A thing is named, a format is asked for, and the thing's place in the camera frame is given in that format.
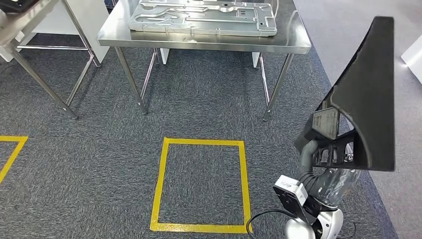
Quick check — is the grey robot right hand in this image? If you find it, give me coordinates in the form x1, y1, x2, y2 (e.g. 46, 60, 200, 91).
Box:
298, 138, 362, 209

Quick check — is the black plastic plate part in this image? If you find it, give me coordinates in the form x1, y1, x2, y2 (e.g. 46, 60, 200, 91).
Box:
293, 15, 396, 172

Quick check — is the stainless steel workbench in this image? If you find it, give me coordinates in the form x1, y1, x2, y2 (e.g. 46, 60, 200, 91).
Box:
97, 0, 312, 121

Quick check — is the white panel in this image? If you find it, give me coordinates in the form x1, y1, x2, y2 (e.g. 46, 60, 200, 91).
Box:
400, 34, 422, 85

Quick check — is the grey machined metal plate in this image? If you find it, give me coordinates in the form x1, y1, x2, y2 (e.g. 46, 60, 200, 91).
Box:
128, 0, 278, 37

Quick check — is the white cabinet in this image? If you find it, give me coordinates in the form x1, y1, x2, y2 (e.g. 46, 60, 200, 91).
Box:
0, 0, 110, 64

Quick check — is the stainless steel table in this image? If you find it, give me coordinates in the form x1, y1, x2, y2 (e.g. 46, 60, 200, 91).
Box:
0, 0, 102, 120

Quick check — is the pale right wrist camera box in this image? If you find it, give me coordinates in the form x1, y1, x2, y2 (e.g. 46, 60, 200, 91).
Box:
273, 175, 337, 226

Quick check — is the black camera cable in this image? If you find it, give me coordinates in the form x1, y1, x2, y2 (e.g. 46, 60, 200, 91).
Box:
245, 209, 299, 239

